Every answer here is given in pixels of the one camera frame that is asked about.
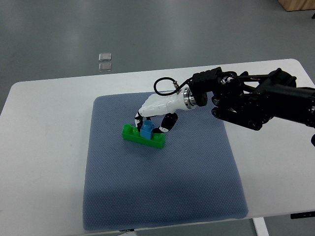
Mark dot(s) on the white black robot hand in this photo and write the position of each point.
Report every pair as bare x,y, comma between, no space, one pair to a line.
157,105

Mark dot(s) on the small blue block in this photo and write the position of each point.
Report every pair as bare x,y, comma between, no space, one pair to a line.
146,130

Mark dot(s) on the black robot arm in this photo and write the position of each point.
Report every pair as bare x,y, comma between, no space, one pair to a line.
252,100

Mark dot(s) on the long green block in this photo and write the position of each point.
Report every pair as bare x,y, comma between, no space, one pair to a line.
130,133

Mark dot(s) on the upper floor socket plate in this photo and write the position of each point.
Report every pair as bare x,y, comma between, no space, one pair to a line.
104,56

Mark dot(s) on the blue-grey foam mat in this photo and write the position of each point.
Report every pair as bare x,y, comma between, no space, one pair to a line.
193,178

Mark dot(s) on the white table leg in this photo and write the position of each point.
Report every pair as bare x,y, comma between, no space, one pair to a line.
260,226

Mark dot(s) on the wooden furniture corner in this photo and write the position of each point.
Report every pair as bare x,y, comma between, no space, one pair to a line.
297,5

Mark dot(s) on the black table control panel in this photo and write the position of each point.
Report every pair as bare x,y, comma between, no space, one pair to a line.
302,215

